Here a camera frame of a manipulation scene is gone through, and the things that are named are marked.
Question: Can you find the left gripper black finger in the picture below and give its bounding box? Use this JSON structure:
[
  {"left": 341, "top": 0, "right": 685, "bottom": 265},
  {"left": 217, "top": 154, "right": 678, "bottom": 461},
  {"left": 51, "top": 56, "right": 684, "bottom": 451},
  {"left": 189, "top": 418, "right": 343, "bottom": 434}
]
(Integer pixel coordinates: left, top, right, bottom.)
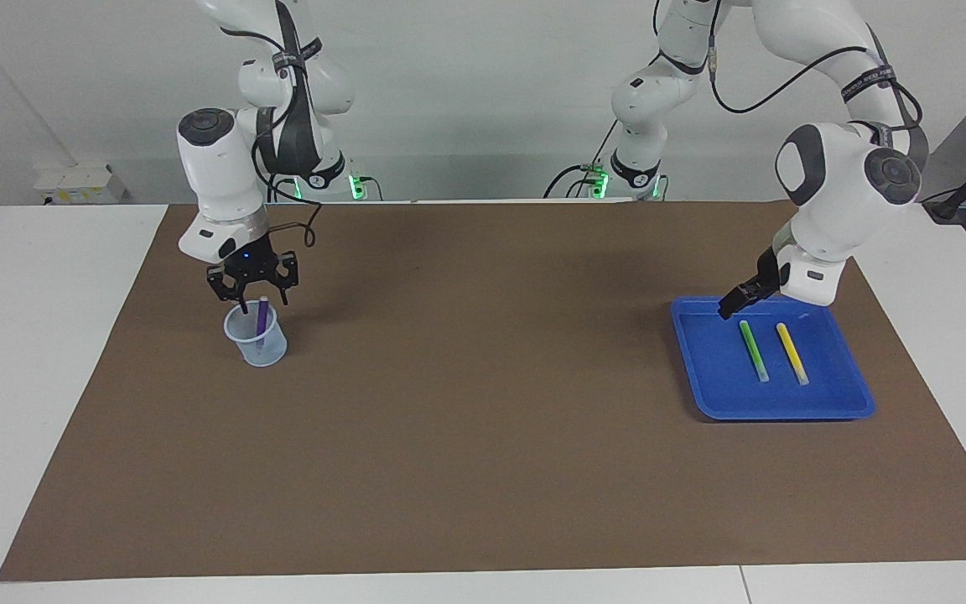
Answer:
[{"left": 717, "top": 279, "right": 766, "bottom": 322}]

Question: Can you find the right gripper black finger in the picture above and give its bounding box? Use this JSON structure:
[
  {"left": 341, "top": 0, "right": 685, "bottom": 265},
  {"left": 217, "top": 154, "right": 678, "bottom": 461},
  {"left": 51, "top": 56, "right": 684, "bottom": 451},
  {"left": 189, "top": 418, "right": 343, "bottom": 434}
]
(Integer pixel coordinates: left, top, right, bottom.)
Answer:
[
  {"left": 269, "top": 250, "right": 300, "bottom": 307},
  {"left": 205, "top": 267, "right": 250, "bottom": 316}
]

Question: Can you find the green pen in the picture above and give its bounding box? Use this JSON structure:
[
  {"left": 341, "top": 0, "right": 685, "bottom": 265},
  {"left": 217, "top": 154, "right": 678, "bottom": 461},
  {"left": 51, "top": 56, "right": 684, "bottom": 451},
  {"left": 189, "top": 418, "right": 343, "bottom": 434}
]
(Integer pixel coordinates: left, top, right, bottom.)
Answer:
[{"left": 738, "top": 320, "right": 771, "bottom": 383}]

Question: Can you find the yellow pen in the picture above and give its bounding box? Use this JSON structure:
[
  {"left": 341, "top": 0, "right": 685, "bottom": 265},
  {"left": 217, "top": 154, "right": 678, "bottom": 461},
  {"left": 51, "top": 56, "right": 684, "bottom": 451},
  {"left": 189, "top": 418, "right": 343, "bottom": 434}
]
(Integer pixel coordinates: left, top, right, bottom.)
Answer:
[{"left": 776, "top": 322, "right": 811, "bottom": 387}]

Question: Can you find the blue plastic tray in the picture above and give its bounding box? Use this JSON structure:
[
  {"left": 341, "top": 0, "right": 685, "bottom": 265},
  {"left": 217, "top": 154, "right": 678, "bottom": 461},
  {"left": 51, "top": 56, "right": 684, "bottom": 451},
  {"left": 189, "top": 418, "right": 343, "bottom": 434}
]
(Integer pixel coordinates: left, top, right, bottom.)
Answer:
[{"left": 670, "top": 295, "right": 876, "bottom": 422}]

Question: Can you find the clear plastic cup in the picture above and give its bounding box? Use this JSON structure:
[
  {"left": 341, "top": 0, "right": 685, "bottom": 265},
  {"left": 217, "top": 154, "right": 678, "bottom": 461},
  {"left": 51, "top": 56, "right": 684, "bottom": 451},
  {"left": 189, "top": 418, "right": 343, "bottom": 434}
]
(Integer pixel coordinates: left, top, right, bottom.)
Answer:
[{"left": 224, "top": 300, "right": 288, "bottom": 368}]

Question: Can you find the brown table mat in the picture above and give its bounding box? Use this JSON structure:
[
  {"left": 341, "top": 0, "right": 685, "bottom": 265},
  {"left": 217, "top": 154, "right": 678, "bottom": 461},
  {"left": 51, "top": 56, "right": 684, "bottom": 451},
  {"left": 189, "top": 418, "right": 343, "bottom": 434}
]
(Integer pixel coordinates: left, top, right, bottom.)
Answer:
[{"left": 0, "top": 200, "right": 966, "bottom": 583}]

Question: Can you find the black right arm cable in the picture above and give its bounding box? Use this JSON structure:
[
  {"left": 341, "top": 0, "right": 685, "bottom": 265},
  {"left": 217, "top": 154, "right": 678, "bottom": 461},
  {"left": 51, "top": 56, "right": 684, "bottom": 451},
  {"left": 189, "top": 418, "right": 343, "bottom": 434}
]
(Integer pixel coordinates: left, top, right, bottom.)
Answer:
[{"left": 219, "top": 0, "right": 323, "bottom": 249}]

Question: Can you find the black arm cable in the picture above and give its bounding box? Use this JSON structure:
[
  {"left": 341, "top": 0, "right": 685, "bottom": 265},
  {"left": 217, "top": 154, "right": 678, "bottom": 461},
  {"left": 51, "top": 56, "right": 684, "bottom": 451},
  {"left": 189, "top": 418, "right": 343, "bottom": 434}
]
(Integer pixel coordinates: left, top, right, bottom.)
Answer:
[
  {"left": 655, "top": 0, "right": 925, "bottom": 156},
  {"left": 219, "top": 0, "right": 323, "bottom": 249}
]

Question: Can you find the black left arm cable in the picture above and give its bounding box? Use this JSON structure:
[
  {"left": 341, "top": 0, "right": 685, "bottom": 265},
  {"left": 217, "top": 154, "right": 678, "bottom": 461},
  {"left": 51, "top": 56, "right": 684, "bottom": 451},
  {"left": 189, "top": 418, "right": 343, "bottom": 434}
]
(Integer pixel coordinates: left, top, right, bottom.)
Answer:
[{"left": 655, "top": 0, "right": 925, "bottom": 156}]

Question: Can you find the grey left arm strap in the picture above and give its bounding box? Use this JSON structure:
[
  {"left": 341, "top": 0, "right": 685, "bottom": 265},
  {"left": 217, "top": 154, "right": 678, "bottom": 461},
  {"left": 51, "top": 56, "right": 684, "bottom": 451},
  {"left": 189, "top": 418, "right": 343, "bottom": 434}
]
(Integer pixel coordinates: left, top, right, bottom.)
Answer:
[{"left": 839, "top": 65, "right": 897, "bottom": 103}]

